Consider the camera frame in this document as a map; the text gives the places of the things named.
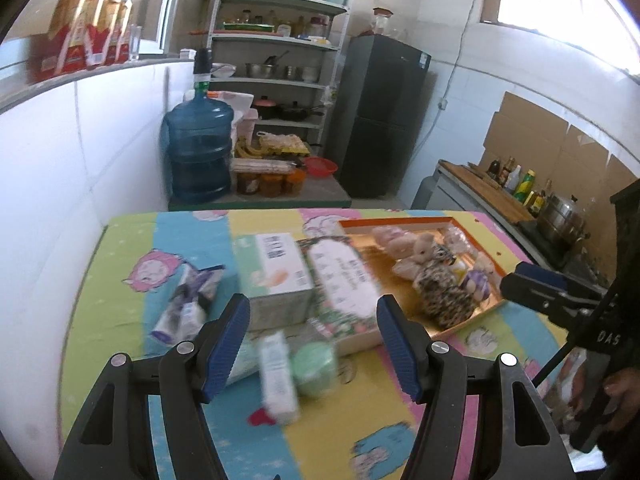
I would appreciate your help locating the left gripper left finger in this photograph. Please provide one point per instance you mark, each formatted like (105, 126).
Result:
(221, 340)

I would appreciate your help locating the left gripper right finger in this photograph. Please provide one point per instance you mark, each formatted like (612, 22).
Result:
(406, 343)

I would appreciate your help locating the purple white wipes packet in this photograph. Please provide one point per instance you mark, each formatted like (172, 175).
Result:
(189, 305)

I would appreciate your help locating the leopard print plush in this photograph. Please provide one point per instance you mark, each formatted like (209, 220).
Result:
(442, 300)

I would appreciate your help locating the white tissue packet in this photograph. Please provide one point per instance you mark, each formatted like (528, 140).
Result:
(279, 395)

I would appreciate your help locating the yellow white plush doll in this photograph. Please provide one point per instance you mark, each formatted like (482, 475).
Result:
(459, 269)

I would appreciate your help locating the person's right hand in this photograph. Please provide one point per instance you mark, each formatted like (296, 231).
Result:
(623, 385)

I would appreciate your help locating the orange shallow cardboard box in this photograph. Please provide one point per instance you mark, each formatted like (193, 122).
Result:
(360, 232)

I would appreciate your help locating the floral gift box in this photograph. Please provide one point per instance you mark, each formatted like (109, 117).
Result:
(345, 293)

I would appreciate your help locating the white green tissue box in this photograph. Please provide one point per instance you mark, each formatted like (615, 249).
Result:
(274, 278)

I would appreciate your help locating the colourful cartoon bed sheet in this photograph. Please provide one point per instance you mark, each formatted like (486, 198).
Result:
(363, 429)

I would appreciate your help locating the steel pot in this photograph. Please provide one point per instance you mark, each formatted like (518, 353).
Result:
(561, 222)

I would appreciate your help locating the green bottle on counter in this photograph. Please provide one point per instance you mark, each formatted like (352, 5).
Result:
(525, 187)

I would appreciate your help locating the wooden cutting board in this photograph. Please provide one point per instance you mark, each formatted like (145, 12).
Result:
(489, 191)

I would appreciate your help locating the red plastic basket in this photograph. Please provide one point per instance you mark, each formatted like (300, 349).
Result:
(320, 167)

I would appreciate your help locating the egg tray with eggs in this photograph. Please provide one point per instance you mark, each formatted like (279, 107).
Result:
(282, 144)

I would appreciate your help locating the blue water jug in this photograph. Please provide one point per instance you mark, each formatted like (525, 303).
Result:
(195, 140)

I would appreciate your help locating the black refrigerator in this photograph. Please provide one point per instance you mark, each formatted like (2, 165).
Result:
(376, 113)

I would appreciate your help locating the white metal shelf rack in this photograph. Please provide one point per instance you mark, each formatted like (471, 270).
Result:
(285, 53)

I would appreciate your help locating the red oil bottles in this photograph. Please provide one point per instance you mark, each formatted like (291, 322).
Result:
(85, 34)

